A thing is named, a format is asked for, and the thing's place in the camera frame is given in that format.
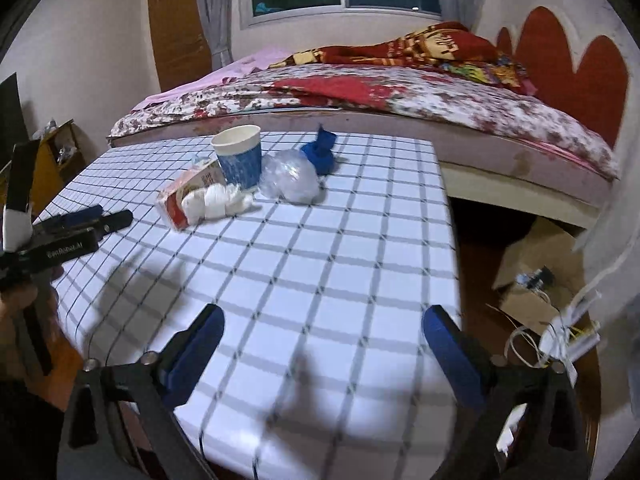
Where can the white tissue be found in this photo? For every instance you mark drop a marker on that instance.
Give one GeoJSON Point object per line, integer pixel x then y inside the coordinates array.
{"type": "Point", "coordinates": [214, 202]}

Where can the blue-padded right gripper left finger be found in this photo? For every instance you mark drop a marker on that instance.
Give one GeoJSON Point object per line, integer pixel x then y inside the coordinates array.
{"type": "Point", "coordinates": [120, 421]}

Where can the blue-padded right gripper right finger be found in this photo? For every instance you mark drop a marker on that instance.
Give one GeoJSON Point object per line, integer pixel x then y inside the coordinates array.
{"type": "Point", "coordinates": [526, 420]}

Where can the red white carton box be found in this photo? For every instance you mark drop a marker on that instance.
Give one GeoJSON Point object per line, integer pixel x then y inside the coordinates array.
{"type": "Point", "coordinates": [169, 198]}

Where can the dark blue crumpled cloth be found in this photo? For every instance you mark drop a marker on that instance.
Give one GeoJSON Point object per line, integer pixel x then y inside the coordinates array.
{"type": "Point", "coordinates": [319, 152]}

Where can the black television screen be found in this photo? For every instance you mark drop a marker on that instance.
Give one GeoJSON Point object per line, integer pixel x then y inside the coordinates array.
{"type": "Point", "coordinates": [11, 115]}

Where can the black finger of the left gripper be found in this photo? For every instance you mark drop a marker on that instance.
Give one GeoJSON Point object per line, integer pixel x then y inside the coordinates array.
{"type": "Point", "coordinates": [106, 224]}

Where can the red patterned blanket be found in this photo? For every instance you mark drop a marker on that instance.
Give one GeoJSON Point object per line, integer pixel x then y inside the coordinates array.
{"type": "Point", "coordinates": [447, 47]}

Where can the grey left curtain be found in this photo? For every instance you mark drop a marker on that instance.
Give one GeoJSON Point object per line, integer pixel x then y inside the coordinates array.
{"type": "Point", "coordinates": [215, 17]}

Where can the blue white paper cup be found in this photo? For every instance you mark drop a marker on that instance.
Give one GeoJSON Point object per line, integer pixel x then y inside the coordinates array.
{"type": "Point", "coordinates": [239, 153]}

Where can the red scalloped headboard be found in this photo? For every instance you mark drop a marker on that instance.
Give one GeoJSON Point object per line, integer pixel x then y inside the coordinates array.
{"type": "Point", "coordinates": [594, 91]}

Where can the bed with floral bedding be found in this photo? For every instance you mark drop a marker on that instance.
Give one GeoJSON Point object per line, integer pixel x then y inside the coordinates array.
{"type": "Point", "coordinates": [494, 146]}

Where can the white wifi router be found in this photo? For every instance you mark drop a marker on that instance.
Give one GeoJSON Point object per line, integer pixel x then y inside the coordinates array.
{"type": "Point", "coordinates": [562, 341]}

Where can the wooden side cabinet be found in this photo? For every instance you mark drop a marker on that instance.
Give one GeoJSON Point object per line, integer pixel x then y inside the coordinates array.
{"type": "Point", "coordinates": [59, 160]}

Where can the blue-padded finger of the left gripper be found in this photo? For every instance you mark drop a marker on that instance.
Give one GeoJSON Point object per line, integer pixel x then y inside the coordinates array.
{"type": "Point", "coordinates": [69, 220]}

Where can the white checkered tablecloth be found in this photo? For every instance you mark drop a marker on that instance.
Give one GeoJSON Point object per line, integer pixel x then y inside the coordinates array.
{"type": "Point", "coordinates": [323, 371]}

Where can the brown cardboard box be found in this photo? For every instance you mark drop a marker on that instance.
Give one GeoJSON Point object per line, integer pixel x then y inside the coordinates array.
{"type": "Point", "coordinates": [539, 276]}

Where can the brown wooden door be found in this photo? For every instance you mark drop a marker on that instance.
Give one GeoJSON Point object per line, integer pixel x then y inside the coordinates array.
{"type": "Point", "coordinates": [181, 52]}

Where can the clear plastic bag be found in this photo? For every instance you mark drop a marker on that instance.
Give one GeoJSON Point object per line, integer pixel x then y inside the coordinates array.
{"type": "Point", "coordinates": [290, 176]}

